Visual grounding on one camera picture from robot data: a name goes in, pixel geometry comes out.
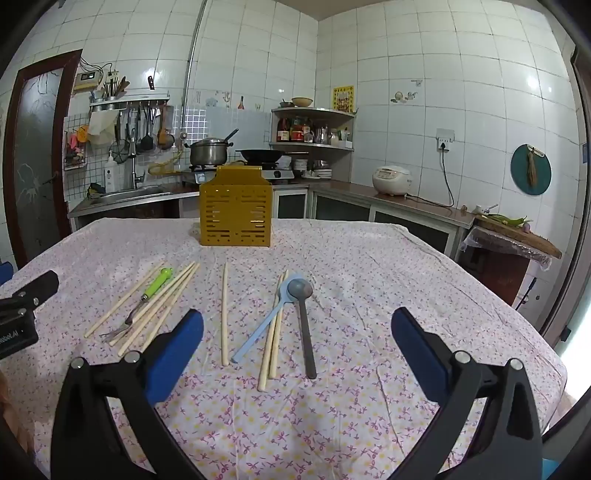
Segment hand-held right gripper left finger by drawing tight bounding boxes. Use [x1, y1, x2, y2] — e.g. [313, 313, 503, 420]
[50, 308, 206, 480]

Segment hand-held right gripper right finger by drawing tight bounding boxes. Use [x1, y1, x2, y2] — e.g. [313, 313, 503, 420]
[390, 306, 543, 480]

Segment green-handled metal fork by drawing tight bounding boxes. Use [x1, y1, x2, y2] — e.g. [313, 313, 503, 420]
[100, 267, 175, 344]

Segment light blue plastic spoon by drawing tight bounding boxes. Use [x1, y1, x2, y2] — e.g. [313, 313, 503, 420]
[231, 274, 308, 364]

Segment grey spoon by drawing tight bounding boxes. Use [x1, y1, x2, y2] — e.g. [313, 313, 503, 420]
[286, 278, 318, 380]

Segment yellow perforated utensil holder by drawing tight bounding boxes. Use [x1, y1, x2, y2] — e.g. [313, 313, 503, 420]
[198, 166, 274, 247]

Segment pink floral tablecloth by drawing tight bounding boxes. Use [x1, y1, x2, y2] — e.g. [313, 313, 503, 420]
[0, 217, 568, 480]

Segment plastic-covered brown stand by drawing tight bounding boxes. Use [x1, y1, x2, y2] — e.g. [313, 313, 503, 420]
[459, 226, 552, 308]

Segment brown frosted glass door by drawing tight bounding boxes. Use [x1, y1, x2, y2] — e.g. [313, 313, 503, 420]
[4, 48, 84, 269]

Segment steel sink counter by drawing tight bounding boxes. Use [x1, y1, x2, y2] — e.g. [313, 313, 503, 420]
[68, 186, 204, 232]

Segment steel sink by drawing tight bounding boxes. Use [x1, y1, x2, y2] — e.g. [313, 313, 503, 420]
[88, 185, 176, 206]

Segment steel faucet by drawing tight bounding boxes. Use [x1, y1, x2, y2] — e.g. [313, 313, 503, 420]
[130, 137, 147, 190]

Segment wooden cutting board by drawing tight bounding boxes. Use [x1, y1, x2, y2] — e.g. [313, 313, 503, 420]
[475, 215, 563, 260]

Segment kitchen counter cabinet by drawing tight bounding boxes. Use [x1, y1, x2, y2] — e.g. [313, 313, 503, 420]
[271, 180, 477, 262]

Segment white hanging cloth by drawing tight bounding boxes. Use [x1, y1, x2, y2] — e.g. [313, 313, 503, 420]
[88, 111, 119, 147]

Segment white rice cooker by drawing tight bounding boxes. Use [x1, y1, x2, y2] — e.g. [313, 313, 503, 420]
[372, 165, 413, 197]

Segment black slotted spatula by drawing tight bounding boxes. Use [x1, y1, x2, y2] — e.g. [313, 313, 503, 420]
[139, 106, 155, 152]

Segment brown ladle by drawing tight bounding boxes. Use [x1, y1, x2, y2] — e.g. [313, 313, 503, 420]
[157, 106, 175, 149]

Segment steel cooking pot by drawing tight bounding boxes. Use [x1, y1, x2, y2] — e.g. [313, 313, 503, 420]
[185, 129, 240, 167]

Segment steel gas stove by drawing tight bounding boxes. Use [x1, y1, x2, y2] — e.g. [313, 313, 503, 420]
[181, 164, 295, 186]

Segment green round cutting board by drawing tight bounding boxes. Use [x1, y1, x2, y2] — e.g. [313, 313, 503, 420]
[510, 143, 552, 196]

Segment steel utensil cup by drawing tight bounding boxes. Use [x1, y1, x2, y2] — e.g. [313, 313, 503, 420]
[102, 76, 131, 100]

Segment black wok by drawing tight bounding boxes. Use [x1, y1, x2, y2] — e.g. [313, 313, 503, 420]
[235, 148, 309, 165]

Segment steel corner shelf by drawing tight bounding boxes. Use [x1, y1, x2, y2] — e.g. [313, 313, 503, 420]
[270, 106, 357, 180]

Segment wire rack with colourful items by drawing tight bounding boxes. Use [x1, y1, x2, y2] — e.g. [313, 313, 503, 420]
[64, 124, 89, 171]

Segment wire strainer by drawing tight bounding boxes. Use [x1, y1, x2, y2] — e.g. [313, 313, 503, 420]
[109, 137, 133, 165]

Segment yellow gas hose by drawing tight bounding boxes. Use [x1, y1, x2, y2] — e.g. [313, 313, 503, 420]
[148, 148, 186, 177]

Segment black power cable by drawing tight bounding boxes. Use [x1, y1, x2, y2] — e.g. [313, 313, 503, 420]
[406, 147, 457, 209]

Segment steel wall utensil rack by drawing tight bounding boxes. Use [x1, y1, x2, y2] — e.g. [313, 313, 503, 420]
[89, 92, 170, 112]

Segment yellow wall alarm box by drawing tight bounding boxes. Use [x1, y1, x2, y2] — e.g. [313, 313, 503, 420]
[73, 71, 103, 92]

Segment steel wall pipe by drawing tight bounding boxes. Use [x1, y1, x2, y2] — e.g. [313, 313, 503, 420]
[179, 0, 209, 139]

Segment yellow wall poster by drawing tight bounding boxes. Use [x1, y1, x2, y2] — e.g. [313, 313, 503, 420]
[332, 85, 356, 112]

